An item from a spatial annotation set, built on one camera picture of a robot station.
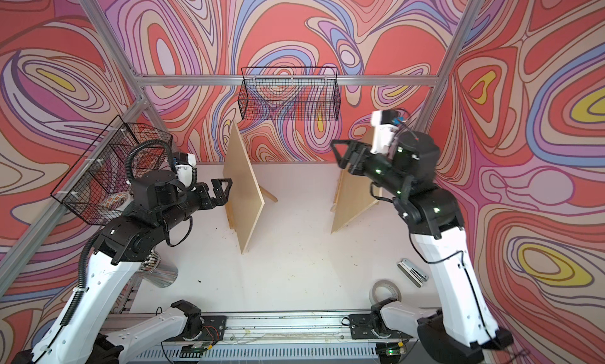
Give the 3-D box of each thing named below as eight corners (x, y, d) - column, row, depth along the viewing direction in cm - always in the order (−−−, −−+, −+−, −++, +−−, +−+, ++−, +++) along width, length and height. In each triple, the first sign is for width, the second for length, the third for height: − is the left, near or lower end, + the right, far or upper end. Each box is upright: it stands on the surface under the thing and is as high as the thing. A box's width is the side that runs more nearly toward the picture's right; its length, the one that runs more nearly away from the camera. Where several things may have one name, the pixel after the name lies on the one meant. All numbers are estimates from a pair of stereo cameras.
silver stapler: (419, 287, 83) (421, 285, 81) (396, 265, 88) (398, 262, 86) (427, 279, 84) (429, 277, 82) (404, 258, 89) (406, 255, 88)
